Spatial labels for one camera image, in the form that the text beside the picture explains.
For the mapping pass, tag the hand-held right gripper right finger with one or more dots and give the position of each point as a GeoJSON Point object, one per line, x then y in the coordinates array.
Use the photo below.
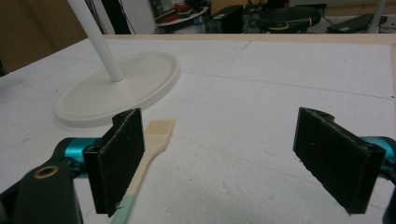
{"type": "Point", "coordinates": [336, 161]}

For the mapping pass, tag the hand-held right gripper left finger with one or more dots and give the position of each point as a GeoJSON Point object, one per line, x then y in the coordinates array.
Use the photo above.
{"type": "Point", "coordinates": [115, 161]}

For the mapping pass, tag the beige silicone basting brush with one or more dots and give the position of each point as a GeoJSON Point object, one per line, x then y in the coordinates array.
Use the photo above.
{"type": "Point", "coordinates": [155, 143]}

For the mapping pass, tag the white lamp stand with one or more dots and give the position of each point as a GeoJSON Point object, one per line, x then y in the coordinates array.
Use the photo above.
{"type": "Point", "coordinates": [118, 87]}

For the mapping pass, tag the black flat case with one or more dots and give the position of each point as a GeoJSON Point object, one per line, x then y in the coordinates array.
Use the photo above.
{"type": "Point", "coordinates": [355, 24]}

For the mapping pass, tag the black round cushion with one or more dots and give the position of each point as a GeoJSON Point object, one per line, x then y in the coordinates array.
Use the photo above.
{"type": "Point", "coordinates": [288, 19]}

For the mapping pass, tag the white metal pole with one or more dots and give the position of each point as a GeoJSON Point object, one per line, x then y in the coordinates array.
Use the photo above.
{"type": "Point", "coordinates": [377, 15]}

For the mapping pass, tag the white round table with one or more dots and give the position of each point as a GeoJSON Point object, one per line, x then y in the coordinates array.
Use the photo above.
{"type": "Point", "coordinates": [182, 17]}

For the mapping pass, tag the red object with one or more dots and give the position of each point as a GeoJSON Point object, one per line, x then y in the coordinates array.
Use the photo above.
{"type": "Point", "coordinates": [180, 6]}

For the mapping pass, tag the black box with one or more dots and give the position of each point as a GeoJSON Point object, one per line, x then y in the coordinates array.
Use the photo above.
{"type": "Point", "coordinates": [224, 20]}

